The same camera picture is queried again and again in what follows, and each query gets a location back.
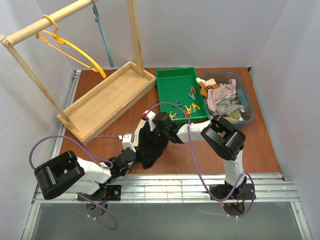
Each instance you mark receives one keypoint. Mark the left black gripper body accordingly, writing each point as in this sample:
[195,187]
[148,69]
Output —
[138,144]

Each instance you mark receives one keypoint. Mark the black underwear beige waistband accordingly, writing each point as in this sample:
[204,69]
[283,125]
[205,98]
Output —
[149,145]

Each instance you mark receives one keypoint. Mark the teal clothespin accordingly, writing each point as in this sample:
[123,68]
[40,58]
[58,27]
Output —
[192,96]

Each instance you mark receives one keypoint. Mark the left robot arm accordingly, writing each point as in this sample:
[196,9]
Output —
[68,173]

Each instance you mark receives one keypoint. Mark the blue plastic hanger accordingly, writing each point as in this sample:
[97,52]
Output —
[103,33]

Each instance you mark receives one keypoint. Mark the yellow clothespin front left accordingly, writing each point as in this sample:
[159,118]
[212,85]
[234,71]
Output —
[172,115]

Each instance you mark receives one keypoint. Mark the yellow clothespin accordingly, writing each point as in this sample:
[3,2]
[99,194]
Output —
[172,115]
[195,107]

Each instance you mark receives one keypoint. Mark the orange clothespin front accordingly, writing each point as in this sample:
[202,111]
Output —
[187,110]

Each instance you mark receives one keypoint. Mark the dark grey clothespin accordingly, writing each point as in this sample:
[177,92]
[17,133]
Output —
[177,104]

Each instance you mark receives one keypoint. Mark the yellow clothespin right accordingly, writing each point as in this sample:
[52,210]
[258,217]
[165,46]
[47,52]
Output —
[195,107]

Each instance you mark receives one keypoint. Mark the green plastic tray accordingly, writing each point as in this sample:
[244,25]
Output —
[175,84]

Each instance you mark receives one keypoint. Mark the wooden clothes rack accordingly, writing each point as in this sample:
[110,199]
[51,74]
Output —
[91,114]

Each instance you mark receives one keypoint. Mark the pile of clothes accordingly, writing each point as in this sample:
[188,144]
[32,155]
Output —
[221,99]

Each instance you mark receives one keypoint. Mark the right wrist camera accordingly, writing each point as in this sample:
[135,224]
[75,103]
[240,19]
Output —
[149,115]

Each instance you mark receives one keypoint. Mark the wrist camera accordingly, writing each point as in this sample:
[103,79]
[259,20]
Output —
[128,142]
[149,115]

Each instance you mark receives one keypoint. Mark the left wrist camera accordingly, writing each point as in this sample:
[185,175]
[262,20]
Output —
[128,142]

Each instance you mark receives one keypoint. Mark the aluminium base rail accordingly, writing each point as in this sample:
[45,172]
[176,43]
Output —
[189,188]

